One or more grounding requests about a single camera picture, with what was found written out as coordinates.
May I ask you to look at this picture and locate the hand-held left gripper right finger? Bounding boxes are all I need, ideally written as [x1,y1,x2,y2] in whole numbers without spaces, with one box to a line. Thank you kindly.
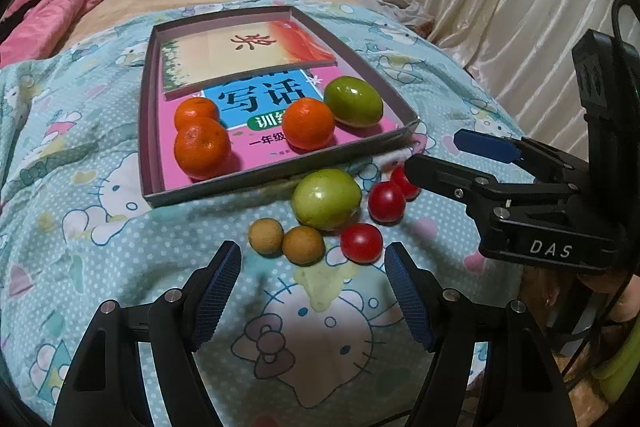
[384,242,578,427]

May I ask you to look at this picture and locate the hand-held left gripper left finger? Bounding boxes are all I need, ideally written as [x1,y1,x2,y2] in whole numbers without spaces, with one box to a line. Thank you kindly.
[52,240,243,427]

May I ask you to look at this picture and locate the shallow cardboard box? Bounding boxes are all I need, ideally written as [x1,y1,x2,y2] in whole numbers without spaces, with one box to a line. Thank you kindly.
[140,5,421,209]

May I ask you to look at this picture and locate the orange tangerine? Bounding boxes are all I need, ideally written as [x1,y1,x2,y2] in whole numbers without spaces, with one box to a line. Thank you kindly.
[173,117,232,180]
[173,97,221,130]
[283,98,336,152]

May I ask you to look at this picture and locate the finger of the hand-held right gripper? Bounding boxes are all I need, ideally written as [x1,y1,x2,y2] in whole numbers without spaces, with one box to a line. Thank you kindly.
[404,154,584,229]
[454,129,589,188]

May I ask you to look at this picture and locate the yellow-green cloth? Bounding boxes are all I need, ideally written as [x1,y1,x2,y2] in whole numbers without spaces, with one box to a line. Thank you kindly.
[595,347,640,403]

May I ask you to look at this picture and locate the person's right hand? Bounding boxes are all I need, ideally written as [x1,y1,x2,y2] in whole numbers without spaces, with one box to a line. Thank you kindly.
[580,266,640,324]

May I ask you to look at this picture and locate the cream and orange book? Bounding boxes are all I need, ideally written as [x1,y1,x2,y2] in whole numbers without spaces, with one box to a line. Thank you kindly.
[159,19,337,100]

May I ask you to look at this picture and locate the black cable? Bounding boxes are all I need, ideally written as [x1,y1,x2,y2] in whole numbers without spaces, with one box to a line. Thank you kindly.
[611,0,640,45]

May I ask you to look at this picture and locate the light blue cat-print blanket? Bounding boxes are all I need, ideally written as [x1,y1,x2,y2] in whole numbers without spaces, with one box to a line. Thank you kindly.
[0,0,531,427]

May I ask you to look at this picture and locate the brown longan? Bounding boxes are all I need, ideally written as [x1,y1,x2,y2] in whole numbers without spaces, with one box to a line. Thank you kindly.
[282,226,326,266]
[248,218,285,256]

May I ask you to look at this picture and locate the red cherry tomato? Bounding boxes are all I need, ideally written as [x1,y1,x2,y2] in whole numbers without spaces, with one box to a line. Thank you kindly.
[340,223,383,264]
[368,182,407,223]
[390,164,421,200]

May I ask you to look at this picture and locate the green jujube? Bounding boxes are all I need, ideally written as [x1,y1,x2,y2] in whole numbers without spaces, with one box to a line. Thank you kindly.
[324,76,384,128]
[291,168,362,232]

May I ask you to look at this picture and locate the pink book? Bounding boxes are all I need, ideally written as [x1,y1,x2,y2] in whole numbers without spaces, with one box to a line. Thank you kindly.
[159,67,401,188]

